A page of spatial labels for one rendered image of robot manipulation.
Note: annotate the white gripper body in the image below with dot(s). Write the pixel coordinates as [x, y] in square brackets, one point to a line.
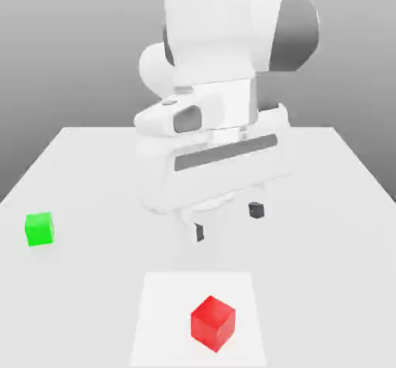
[216, 182]

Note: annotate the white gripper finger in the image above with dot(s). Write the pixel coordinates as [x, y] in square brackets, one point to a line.
[256, 210]
[198, 231]

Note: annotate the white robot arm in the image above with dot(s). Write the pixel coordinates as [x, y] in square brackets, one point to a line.
[213, 34]

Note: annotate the small red cube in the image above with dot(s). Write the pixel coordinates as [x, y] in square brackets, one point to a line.
[213, 323]

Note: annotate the small green cube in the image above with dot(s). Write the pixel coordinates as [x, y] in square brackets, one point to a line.
[39, 229]

